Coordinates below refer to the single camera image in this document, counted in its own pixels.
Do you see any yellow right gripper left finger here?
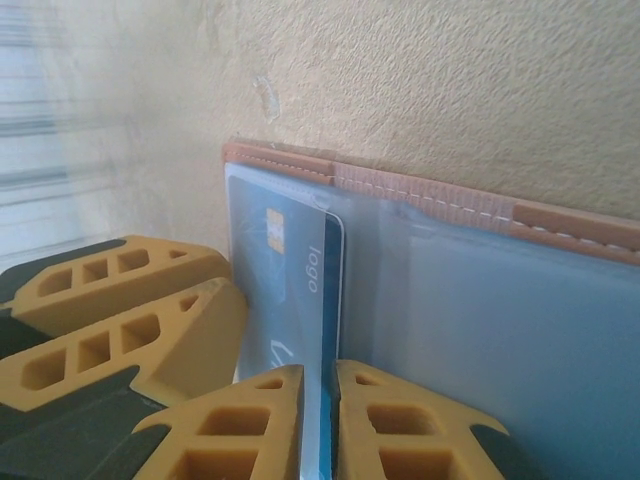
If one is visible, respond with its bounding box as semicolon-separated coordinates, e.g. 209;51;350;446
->
132;363;305;480

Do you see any translucent ribbed side panel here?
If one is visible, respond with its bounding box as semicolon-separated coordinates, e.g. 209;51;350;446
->
0;0;119;251

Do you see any blue credit card with chip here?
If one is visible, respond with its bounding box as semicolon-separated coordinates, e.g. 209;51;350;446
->
227;172;347;480

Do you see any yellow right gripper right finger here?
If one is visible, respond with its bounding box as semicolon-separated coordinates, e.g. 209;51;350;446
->
333;358;526;480

